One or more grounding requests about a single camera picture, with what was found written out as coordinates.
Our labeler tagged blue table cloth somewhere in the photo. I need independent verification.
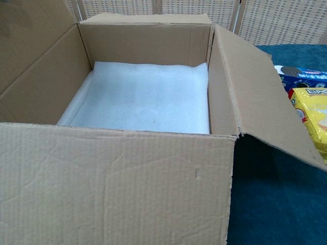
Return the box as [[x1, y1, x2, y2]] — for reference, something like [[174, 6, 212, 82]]
[[228, 43, 327, 245]]

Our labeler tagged red cardboard box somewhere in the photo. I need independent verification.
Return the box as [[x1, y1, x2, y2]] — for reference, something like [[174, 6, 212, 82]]
[[0, 0, 327, 245]]

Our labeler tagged bamboo folding screen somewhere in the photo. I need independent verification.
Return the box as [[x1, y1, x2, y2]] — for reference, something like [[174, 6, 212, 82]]
[[62, 0, 327, 48]]

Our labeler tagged white foam sheet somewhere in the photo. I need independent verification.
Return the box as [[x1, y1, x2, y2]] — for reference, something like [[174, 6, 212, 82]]
[[56, 60, 211, 135]]

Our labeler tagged yellow biscuit bag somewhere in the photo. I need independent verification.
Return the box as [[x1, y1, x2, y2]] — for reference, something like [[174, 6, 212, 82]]
[[288, 87, 327, 164]]

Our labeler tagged blue Oreo cookie package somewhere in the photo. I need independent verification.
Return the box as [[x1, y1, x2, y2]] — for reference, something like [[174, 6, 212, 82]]
[[273, 65, 327, 93]]

